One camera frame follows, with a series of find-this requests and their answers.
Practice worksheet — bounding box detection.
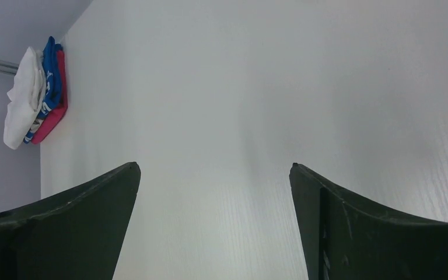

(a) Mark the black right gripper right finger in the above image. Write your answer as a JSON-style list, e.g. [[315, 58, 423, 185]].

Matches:
[[289, 163, 448, 279]]

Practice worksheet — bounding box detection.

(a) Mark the magenta folded t-shirt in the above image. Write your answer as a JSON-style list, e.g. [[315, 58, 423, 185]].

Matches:
[[31, 50, 68, 144]]

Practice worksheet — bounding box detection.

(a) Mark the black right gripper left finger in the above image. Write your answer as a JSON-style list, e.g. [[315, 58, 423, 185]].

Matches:
[[0, 162, 141, 279]]

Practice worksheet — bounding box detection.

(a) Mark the blue folded t-shirt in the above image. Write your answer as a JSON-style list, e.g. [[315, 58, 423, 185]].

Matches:
[[23, 36, 62, 144]]

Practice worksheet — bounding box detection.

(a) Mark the white folded t-shirt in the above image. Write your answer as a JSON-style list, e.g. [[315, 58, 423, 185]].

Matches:
[[3, 47, 46, 150]]

